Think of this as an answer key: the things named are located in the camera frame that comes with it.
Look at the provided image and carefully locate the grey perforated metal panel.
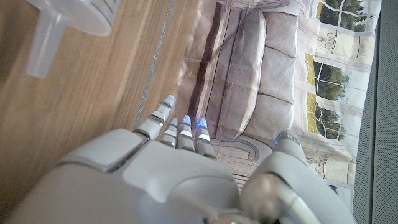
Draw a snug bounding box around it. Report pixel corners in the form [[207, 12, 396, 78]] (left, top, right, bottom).
[[353, 0, 398, 224]]

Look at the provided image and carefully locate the clear plastic syringe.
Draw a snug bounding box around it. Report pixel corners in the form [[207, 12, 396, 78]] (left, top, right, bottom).
[[24, 0, 121, 78]]

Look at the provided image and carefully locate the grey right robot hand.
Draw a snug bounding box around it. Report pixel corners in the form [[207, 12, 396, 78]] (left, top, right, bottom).
[[6, 95, 357, 224]]

